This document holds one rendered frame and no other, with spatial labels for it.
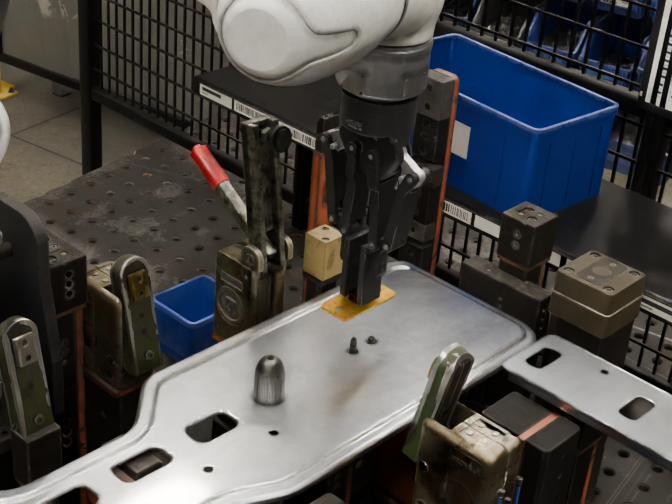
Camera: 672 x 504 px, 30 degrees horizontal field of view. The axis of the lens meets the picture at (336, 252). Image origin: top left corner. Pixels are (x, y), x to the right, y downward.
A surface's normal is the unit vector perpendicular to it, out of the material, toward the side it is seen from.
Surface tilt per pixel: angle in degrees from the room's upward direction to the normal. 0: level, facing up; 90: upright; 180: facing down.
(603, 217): 0
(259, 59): 91
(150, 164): 0
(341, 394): 0
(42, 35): 91
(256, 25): 92
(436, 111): 90
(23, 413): 78
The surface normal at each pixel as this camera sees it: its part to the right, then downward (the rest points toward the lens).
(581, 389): 0.07, -0.87
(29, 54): -0.57, 0.40
